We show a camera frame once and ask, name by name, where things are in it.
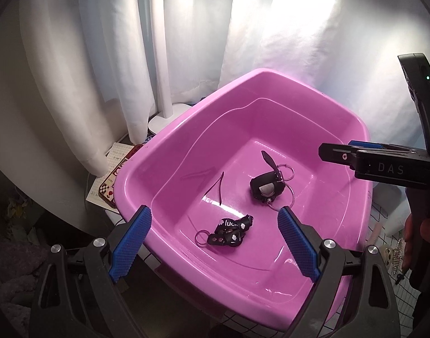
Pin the black lanyard keychain with ring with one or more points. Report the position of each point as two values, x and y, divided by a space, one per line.
228 232

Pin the patterned booklet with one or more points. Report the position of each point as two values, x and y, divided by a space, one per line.
101 192

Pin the black grid white tablecloth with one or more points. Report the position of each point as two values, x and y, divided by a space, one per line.
405 295

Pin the white curtain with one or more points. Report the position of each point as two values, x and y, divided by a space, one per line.
78 75

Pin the black ribbon bow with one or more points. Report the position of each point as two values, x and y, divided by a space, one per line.
403 274

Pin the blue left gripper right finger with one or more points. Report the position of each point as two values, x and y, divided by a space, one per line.
304 253

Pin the pink plastic tub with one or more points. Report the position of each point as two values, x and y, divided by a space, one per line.
197 171

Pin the pink fuzzy strawberry headband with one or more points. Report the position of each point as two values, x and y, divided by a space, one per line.
374 234

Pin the pearl claw hair clip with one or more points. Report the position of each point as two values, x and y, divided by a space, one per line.
398 257

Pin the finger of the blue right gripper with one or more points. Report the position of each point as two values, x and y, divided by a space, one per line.
341 154
365 144

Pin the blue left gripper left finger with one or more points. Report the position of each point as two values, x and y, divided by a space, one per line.
125 241

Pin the white desk lamp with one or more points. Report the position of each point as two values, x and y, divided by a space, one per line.
167 110

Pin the person's right hand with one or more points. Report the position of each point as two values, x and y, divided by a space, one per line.
415 233

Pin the beige plush face hair clip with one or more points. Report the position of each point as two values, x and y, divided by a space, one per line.
387 254

